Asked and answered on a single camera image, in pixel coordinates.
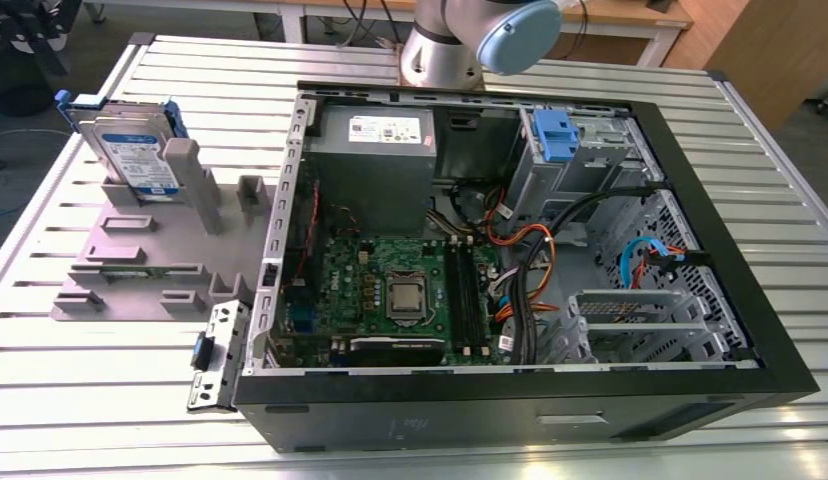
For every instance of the hard disk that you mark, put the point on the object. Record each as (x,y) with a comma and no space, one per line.
(137,160)

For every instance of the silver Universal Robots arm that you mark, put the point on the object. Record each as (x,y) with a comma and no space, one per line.
(434,55)

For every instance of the metal disk bay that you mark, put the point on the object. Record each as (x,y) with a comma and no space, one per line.
(628,302)

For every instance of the silver CPU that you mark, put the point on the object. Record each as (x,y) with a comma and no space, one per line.
(410,297)

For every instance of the black RAM slot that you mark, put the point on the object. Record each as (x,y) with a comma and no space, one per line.
(462,295)
(472,295)
(454,295)

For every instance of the green motherboard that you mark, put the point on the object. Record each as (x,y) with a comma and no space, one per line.
(361,300)

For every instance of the CPU socket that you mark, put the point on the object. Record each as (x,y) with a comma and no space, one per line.
(393,320)

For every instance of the grey power supply unit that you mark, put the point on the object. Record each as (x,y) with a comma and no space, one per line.
(374,150)

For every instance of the black graphics card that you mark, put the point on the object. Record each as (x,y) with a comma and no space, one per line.
(394,350)

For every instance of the white label tag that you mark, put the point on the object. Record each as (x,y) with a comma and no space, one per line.
(508,344)

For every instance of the blue drive latch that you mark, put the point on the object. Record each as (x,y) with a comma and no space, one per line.
(555,135)

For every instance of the metal optical drive cage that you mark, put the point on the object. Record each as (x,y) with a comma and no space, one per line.
(608,170)

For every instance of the black open PC case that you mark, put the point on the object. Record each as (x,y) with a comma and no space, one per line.
(454,420)

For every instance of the grey parts rack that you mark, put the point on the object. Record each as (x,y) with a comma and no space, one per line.
(161,250)

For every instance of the blue black plug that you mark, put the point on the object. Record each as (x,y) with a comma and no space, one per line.
(202,352)

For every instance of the wooden desk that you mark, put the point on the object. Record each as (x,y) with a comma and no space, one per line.
(628,30)

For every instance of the wooden cabinet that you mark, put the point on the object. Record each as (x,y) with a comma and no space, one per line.
(768,55)

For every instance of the black office chair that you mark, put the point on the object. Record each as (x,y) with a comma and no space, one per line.
(21,75)

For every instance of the metal port panel bracket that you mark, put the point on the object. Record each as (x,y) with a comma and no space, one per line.
(224,360)

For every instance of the white frame table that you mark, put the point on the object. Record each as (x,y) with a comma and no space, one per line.
(281,20)

